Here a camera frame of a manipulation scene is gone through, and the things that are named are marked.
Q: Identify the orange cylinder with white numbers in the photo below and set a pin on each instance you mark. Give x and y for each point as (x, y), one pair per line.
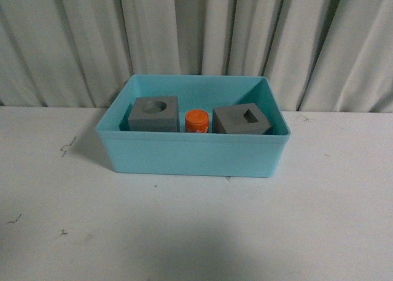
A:
(197, 121)

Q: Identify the gray cube with round hole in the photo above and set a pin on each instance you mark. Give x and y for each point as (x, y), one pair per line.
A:
(155, 114)

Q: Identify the gray cube with square hole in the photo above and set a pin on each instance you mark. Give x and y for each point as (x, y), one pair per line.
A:
(240, 119)

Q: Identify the blue plastic box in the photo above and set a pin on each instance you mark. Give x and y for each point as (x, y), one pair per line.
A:
(182, 153)

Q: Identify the white curtain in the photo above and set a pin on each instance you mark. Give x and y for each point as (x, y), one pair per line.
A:
(319, 55)

